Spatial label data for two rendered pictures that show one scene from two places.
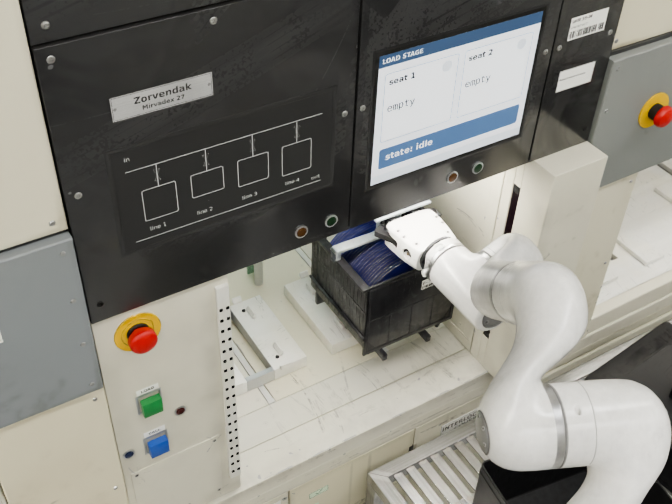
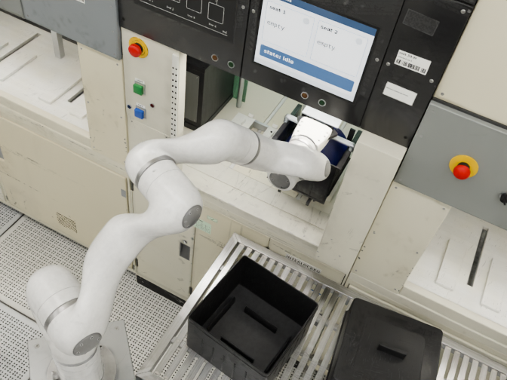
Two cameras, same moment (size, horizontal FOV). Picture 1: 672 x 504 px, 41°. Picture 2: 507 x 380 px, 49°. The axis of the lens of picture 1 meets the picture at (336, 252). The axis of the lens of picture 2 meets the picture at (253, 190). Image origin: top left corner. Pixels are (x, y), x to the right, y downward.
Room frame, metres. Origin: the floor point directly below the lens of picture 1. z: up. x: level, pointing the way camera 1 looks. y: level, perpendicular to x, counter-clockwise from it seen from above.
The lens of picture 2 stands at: (0.33, -1.04, 2.35)
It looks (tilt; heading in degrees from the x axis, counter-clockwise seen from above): 49 degrees down; 52
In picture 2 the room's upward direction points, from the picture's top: 11 degrees clockwise
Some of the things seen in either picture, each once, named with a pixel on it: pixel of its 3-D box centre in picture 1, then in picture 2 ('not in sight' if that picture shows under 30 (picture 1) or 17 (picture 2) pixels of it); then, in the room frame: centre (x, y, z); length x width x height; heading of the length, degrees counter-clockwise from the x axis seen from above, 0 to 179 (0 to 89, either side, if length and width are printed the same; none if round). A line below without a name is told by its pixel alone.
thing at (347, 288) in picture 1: (384, 261); (314, 148); (1.29, -0.10, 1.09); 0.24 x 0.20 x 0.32; 123
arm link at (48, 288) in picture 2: not in sight; (62, 312); (0.40, -0.31, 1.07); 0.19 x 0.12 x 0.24; 99
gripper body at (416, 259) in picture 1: (423, 240); (309, 136); (1.20, -0.15, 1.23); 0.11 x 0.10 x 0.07; 33
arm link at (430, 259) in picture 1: (443, 261); (300, 148); (1.14, -0.19, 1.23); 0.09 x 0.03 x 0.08; 123
